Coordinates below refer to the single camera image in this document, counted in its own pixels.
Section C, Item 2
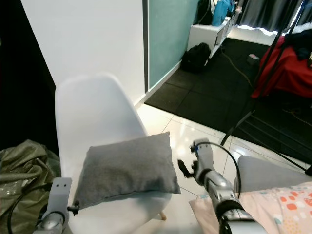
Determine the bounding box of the dark clothes pile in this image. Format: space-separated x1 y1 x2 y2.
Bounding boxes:
285 32 312 61

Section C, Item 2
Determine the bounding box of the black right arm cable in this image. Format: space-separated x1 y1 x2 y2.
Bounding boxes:
211 140 242 195

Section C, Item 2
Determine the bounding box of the black metal stand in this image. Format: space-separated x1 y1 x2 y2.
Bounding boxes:
219 0 312 176

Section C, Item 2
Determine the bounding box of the yellow floor cable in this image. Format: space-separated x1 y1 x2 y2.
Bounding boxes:
218 49 256 88

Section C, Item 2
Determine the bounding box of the black floor mat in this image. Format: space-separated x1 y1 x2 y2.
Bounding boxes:
144 37 312 169

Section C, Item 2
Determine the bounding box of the pink patterned pillow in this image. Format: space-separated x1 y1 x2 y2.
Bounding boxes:
189 183 312 234

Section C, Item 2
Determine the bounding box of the dark curtain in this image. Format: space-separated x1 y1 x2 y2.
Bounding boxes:
236 0 312 35

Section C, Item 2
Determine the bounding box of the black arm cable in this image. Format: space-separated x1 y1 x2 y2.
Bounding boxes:
7 183 52 234
211 140 242 195

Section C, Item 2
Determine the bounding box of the black backpack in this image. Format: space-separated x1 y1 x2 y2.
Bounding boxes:
180 42 211 74

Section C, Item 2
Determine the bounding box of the red blanket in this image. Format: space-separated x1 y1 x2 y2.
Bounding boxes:
251 35 312 98

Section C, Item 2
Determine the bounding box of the white window ledge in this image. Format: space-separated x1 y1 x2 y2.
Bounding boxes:
227 24 281 47

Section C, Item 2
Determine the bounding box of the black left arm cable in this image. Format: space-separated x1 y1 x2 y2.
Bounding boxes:
7 183 52 234

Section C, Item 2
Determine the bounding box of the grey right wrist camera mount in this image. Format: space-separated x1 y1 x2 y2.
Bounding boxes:
193 139 217 182

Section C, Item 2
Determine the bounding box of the black bag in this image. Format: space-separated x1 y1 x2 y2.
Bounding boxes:
196 0 215 25

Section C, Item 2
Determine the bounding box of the blue bag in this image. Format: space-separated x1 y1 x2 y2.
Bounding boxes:
211 0 234 27

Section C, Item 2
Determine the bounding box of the olive green plastic bag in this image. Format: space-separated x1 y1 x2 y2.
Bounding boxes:
0 140 61 234

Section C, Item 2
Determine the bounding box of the grey pillow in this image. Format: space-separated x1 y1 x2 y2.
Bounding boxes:
78 132 181 209

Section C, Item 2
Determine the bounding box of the white low cabinet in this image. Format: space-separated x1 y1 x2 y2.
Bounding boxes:
188 10 242 59

